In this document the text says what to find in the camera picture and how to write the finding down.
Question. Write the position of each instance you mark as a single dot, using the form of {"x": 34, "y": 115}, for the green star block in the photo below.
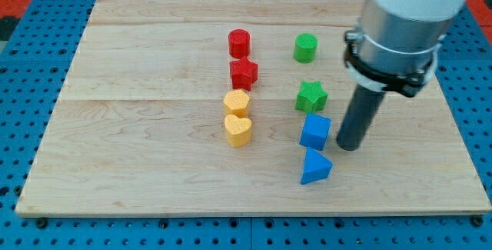
{"x": 311, "y": 97}

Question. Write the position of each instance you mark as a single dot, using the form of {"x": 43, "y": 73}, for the yellow hexagon block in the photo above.
{"x": 237, "y": 102}

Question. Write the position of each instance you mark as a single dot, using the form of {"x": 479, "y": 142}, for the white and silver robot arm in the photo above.
{"x": 393, "y": 48}

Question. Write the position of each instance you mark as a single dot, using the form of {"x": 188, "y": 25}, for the yellow heart block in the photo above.
{"x": 238, "y": 130}

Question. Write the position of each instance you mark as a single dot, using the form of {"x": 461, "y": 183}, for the light wooden board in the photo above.
{"x": 138, "y": 127}

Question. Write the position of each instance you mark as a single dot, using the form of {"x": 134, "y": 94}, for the red cylinder block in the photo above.
{"x": 239, "y": 43}

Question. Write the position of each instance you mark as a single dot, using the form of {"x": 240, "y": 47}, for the blue triangle block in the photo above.
{"x": 316, "y": 167}

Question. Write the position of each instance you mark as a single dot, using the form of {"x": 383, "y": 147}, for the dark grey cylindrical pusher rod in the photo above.
{"x": 358, "y": 117}

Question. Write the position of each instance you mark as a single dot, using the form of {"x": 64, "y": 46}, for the green cylinder block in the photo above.
{"x": 305, "y": 47}

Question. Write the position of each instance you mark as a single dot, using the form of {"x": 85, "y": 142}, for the red star block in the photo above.
{"x": 243, "y": 73}

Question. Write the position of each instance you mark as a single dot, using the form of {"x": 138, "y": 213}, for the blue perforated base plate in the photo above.
{"x": 33, "y": 66}

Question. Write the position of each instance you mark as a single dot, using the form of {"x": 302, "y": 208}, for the blue cube block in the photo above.
{"x": 315, "y": 131}

